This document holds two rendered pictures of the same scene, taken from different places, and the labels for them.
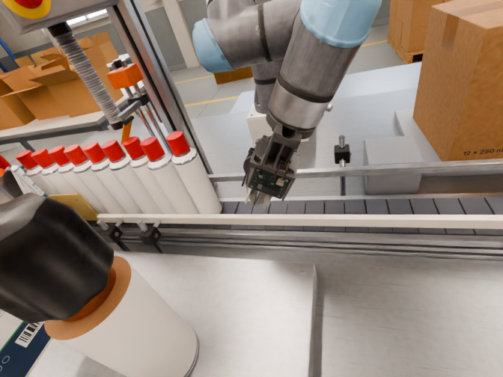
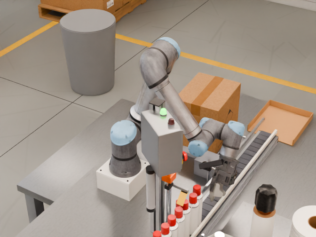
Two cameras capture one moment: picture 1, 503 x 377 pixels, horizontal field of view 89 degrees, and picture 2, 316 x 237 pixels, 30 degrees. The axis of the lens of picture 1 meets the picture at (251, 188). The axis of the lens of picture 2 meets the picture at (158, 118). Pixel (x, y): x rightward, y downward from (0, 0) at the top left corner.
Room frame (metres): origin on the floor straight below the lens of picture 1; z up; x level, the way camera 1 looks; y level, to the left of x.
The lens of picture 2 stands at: (0.37, 1.95, 2.69)
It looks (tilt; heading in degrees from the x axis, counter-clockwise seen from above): 34 degrees down; 277
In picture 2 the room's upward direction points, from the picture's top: straight up
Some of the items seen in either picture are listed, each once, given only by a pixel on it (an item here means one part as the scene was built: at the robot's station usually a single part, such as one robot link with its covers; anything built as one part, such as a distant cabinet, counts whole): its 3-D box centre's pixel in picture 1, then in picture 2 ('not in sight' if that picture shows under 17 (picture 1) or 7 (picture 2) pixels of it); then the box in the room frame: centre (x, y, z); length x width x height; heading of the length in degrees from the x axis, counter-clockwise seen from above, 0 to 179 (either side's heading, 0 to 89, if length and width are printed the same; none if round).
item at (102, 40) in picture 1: (96, 50); not in sight; (4.70, 1.57, 0.97); 0.44 x 0.42 x 0.37; 153
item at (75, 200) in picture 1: (75, 207); not in sight; (0.55, 0.43, 0.94); 0.10 x 0.01 x 0.09; 65
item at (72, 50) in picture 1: (92, 81); (150, 189); (0.62, 0.25, 1.18); 0.04 x 0.04 x 0.21
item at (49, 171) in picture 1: (69, 185); not in sight; (0.59, 0.43, 0.98); 0.05 x 0.05 x 0.20
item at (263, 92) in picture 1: (275, 88); (124, 159); (0.80, -0.17, 0.98); 0.15 x 0.15 x 0.10
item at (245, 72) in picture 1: (234, 66); not in sight; (4.70, -0.37, 0.16); 0.64 x 0.53 x 0.31; 71
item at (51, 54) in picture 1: (63, 60); not in sight; (4.88, 2.17, 0.97); 0.43 x 0.39 x 0.37; 154
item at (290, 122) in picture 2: not in sight; (280, 121); (0.04, -0.76, 0.85); 0.30 x 0.26 x 0.04; 65
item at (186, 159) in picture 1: (195, 178); (196, 205); (0.45, 0.10, 0.98); 0.05 x 0.05 x 0.20
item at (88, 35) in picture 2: not in sight; (90, 53); (1.50, -2.39, 0.31); 0.46 x 0.46 x 0.62
